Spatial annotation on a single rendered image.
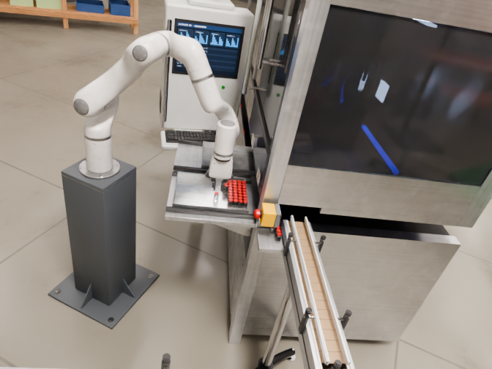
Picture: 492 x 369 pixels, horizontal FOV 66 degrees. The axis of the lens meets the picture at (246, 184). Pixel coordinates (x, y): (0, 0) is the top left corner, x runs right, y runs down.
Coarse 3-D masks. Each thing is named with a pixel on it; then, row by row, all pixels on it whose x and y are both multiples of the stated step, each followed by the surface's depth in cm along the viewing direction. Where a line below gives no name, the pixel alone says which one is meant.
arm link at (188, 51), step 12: (168, 36) 149; (180, 36) 142; (168, 48) 150; (180, 48) 141; (192, 48) 140; (180, 60) 144; (192, 60) 142; (204, 60) 143; (192, 72) 144; (204, 72) 144
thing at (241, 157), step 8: (208, 144) 218; (208, 152) 213; (240, 152) 219; (248, 152) 221; (208, 160) 206; (240, 160) 212; (248, 160) 213; (208, 168) 197; (232, 168) 198; (240, 168) 205; (248, 168) 206
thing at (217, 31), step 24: (168, 0) 210; (192, 0) 206; (192, 24) 212; (216, 24) 215; (240, 24) 218; (216, 48) 222; (240, 48) 225; (216, 72) 231; (240, 72) 234; (168, 96) 233; (192, 96) 236; (240, 96) 244; (168, 120) 242; (192, 120) 246; (216, 120) 250
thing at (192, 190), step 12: (180, 180) 187; (192, 180) 188; (204, 180) 190; (216, 180) 191; (240, 180) 192; (180, 192) 179; (192, 192) 180; (204, 192) 182; (180, 204) 166; (192, 204) 173; (204, 204) 174; (216, 204) 176
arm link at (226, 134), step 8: (224, 120) 157; (224, 128) 153; (232, 128) 153; (216, 136) 157; (224, 136) 154; (232, 136) 155; (216, 144) 158; (224, 144) 156; (232, 144) 158; (216, 152) 160; (224, 152) 159; (232, 152) 161
